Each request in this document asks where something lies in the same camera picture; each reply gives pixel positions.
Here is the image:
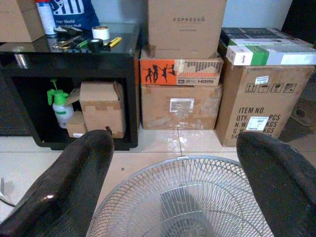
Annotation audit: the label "dark round object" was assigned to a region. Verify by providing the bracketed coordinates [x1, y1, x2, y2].
[278, 98, 316, 143]

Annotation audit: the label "blue plastic bag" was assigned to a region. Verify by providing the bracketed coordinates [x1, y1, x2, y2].
[49, 0, 101, 32]

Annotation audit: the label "white tape roll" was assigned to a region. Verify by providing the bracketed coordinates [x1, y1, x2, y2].
[91, 26, 111, 40]

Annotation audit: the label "metal scissors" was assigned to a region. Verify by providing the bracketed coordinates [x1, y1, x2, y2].
[52, 36, 82, 49]

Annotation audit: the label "thin black floor cable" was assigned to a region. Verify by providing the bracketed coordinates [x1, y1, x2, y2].
[0, 195, 16, 207]

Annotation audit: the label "black green flat box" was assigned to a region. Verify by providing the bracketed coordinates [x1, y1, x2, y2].
[219, 27, 314, 47]

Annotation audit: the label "black tape roll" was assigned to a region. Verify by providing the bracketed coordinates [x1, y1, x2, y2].
[88, 38, 104, 52]

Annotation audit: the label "silver wire fan grille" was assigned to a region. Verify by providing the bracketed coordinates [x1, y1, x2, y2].
[85, 155, 275, 237]

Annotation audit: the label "wide taped cardboard box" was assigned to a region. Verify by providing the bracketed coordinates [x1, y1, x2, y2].
[140, 83, 223, 130]

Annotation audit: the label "small cardboard box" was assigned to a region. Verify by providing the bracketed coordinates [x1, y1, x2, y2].
[66, 111, 87, 138]

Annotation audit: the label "orange audio equipment box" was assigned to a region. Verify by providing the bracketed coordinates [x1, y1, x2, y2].
[139, 48, 224, 86]

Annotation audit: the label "espresso print cardboard box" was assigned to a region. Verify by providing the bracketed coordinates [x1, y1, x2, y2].
[147, 0, 228, 59]

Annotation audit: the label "yellow utility knife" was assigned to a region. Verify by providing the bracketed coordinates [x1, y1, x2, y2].
[103, 37, 123, 48]

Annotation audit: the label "white spray can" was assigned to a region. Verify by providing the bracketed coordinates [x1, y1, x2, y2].
[35, 0, 58, 37]

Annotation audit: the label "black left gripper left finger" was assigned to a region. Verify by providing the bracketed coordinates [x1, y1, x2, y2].
[0, 126, 116, 237]

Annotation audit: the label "white green spray bottle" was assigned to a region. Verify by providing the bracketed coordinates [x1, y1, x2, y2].
[46, 78, 75, 129]

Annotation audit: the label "plain cardboard box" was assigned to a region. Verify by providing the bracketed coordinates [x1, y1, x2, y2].
[0, 0, 45, 43]

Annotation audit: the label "tall item print cardboard box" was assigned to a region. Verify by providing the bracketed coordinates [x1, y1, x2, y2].
[214, 58, 316, 148]

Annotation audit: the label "white green flat box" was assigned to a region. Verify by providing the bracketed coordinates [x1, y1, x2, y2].
[226, 44, 316, 66]

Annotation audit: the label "medium taped cardboard box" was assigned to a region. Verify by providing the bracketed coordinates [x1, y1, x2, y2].
[64, 81, 126, 139]

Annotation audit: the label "glossy black cabinet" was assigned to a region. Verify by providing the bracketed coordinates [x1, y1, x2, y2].
[0, 23, 141, 151]

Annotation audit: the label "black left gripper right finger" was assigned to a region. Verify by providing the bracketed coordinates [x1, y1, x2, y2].
[236, 131, 316, 237]

